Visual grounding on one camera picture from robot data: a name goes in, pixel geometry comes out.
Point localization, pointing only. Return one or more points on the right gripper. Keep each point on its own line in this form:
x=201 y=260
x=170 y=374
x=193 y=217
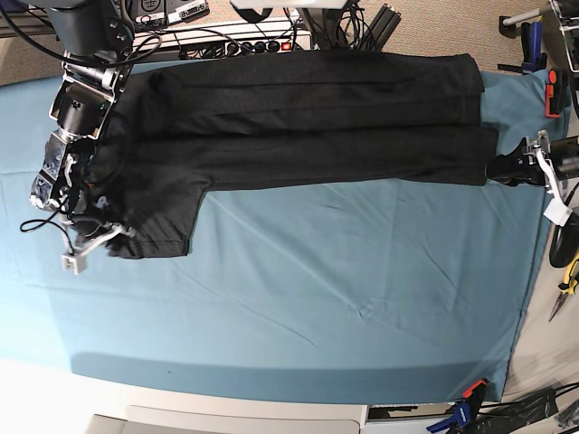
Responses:
x=84 y=233

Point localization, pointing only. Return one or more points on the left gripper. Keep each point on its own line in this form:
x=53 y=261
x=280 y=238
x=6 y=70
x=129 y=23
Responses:
x=534 y=167

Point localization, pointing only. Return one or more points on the black T-shirt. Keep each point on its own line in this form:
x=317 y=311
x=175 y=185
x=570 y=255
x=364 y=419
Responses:
x=276 y=120

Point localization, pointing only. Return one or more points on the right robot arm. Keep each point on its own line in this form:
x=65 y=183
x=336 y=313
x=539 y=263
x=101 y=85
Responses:
x=98 y=44

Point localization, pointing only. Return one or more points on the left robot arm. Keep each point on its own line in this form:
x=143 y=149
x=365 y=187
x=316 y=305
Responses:
x=564 y=152

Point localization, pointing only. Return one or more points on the black computer mouse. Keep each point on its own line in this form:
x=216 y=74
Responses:
x=564 y=245

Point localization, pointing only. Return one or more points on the orange black clamp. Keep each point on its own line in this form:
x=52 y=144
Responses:
x=556 y=90

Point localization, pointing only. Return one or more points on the blue black bar clamp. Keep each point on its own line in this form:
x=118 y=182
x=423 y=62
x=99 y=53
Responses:
x=534 y=59

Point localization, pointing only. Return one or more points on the teal table cloth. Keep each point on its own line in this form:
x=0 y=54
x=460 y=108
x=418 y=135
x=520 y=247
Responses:
x=384 y=292

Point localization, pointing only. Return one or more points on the white power strip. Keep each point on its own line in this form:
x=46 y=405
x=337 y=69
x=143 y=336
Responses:
x=211 y=44

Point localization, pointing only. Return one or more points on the grey foot pedal box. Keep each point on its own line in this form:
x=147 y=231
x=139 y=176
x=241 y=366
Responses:
x=148 y=11

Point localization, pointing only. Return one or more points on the black plastic bag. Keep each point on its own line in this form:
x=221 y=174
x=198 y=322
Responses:
x=534 y=408

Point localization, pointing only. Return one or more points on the orange blue spring clamp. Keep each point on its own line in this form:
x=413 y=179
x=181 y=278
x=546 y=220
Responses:
x=464 y=412

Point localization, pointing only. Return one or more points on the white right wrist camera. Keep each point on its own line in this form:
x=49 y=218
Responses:
x=76 y=263

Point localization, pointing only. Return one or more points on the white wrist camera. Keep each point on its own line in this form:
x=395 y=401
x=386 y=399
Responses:
x=557 y=213
x=76 y=263

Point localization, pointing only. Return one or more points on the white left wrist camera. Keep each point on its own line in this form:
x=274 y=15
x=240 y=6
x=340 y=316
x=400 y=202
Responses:
x=557 y=213

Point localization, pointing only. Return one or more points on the yellow handled pliers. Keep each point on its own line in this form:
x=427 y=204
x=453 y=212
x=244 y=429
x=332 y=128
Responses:
x=567 y=287

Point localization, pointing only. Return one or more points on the black aluminium extrusion frame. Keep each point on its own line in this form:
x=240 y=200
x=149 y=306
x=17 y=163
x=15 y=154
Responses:
x=379 y=31

